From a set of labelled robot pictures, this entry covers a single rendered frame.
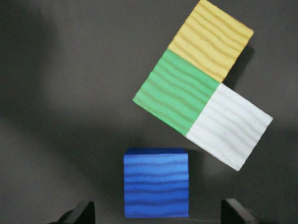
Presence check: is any white cube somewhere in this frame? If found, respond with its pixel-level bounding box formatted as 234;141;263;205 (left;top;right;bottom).
182;84;272;171

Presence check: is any blue wood-grain cube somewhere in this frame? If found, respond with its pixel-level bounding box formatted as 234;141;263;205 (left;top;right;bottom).
124;147;188;218

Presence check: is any green cube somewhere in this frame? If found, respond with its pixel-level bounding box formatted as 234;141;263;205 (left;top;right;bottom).
133;48;220;136

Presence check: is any yellow wood-grain cube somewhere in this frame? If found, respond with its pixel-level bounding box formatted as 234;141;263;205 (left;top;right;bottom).
168;0;253;83

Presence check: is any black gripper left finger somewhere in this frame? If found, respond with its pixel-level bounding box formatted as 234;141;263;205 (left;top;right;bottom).
48;201;95;224

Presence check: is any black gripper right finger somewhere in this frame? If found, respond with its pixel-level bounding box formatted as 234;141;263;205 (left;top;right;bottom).
221;199;280;224

